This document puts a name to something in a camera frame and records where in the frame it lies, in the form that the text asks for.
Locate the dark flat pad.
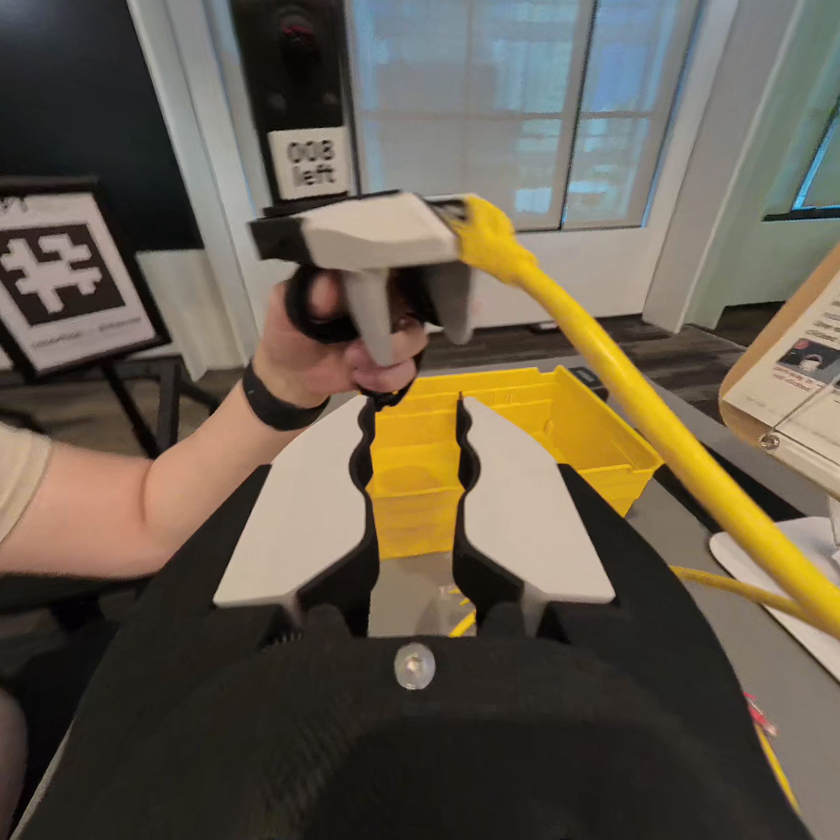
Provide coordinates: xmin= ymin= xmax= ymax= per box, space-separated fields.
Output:
xmin=653 ymin=459 xmax=808 ymax=534

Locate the white stand base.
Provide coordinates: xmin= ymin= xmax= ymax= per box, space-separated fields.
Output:
xmin=709 ymin=515 xmax=840 ymax=683

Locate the green tinted glass window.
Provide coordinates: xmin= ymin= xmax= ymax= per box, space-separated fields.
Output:
xmin=764 ymin=98 xmax=840 ymax=221

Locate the person's left hand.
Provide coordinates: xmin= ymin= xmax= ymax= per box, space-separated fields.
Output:
xmin=252 ymin=271 xmax=431 ymax=400

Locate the yellow plastic bin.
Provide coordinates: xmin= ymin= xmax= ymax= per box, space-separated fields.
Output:
xmin=364 ymin=365 xmax=664 ymax=559

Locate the framed marker sign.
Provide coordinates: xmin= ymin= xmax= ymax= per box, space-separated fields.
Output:
xmin=0 ymin=176 xmax=217 ymax=460

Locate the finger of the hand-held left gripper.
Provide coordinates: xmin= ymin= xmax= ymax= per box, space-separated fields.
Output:
xmin=427 ymin=261 xmax=475 ymax=347
xmin=298 ymin=192 xmax=462 ymax=367

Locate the person's left forearm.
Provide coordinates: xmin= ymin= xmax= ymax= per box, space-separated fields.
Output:
xmin=0 ymin=387 xmax=309 ymax=578

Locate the yellow ethernet cable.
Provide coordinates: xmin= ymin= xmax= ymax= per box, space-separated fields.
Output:
xmin=448 ymin=193 xmax=840 ymax=815

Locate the red ethernet cable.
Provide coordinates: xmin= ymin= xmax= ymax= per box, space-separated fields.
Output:
xmin=745 ymin=692 xmax=780 ymax=737

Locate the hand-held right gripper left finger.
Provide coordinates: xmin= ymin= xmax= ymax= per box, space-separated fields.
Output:
xmin=213 ymin=394 xmax=380 ymax=614

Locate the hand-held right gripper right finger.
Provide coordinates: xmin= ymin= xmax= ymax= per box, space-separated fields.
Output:
xmin=453 ymin=394 xmax=616 ymax=608

